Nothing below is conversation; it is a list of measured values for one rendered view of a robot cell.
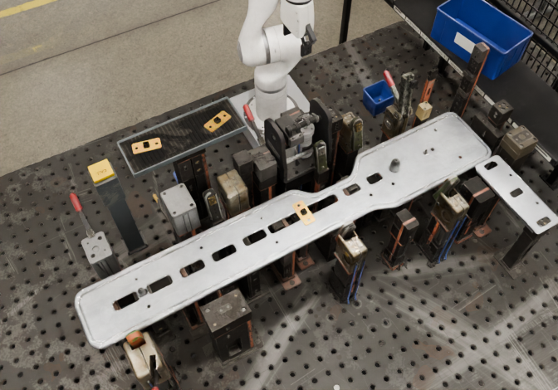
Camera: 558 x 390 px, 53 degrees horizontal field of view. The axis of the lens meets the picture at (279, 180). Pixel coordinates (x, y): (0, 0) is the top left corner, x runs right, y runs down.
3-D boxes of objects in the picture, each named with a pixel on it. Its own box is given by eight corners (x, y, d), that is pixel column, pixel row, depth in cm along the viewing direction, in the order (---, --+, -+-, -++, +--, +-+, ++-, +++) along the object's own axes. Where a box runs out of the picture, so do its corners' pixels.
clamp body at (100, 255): (117, 315, 187) (86, 270, 156) (105, 288, 192) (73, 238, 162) (144, 302, 189) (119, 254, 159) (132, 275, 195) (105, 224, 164)
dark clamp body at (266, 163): (261, 238, 203) (257, 178, 171) (244, 210, 209) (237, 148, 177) (287, 225, 205) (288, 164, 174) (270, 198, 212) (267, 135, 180)
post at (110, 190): (128, 255, 198) (94, 188, 162) (120, 239, 202) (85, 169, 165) (149, 246, 201) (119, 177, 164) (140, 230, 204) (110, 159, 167)
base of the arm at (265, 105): (240, 102, 225) (237, 70, 209) (284, 89, 229) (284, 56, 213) (257, 138, 216) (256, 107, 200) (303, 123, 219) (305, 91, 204)
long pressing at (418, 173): (96, 363, 149) (95, 361, 148) (70, 293, 160) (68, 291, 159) (496, 156, 187) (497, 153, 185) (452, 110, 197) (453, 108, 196)
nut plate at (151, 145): (134, 154, 166) (132, 152, 165) (131, 144, 168) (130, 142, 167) (161, 148, 167) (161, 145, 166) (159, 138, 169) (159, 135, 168)
